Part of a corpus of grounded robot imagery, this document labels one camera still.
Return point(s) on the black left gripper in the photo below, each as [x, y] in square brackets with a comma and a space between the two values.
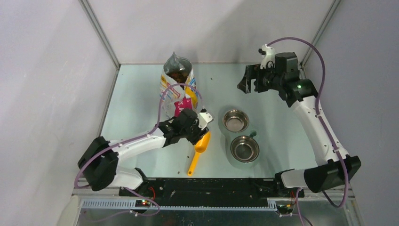
[199, 133]

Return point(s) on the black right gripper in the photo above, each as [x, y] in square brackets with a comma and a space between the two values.
[253, 71]

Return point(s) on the yellow plastic scoop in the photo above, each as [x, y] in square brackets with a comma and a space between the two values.
[199, 148]

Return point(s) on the colourful pet food bag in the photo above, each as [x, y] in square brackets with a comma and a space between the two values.
[177, 96]

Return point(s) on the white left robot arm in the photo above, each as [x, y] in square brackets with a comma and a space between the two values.
[101, 163]

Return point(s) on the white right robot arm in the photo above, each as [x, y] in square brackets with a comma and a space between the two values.
[335, 167]

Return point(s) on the far steel bowl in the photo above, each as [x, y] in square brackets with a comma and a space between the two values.
[235, 120]

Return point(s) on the steel bowl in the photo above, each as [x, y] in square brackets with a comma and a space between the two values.
[244, 149]
[235, 120]

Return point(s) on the near steel bowl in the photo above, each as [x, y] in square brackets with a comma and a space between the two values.
[244, 149]

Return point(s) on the small green object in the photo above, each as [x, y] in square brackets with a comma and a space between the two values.
[253, 133]

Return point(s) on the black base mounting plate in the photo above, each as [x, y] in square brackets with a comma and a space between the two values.
[214, 192]

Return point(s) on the left circuit board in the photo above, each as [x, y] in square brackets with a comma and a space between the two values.
[142, 203]

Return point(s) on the circuit board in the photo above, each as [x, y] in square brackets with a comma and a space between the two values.
[285, 209]
[142, 203]

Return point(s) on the right circuit board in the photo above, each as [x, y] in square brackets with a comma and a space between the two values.
[285, 209]

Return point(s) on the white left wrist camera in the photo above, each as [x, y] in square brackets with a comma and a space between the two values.
[204, 118]

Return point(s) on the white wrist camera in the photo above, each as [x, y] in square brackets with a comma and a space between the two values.
[268, 54]
[204, 118]

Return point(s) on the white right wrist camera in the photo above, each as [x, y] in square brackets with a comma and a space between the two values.
[268, 54]

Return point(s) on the aluminium frame rail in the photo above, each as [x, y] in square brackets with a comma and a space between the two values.
[118, 198]

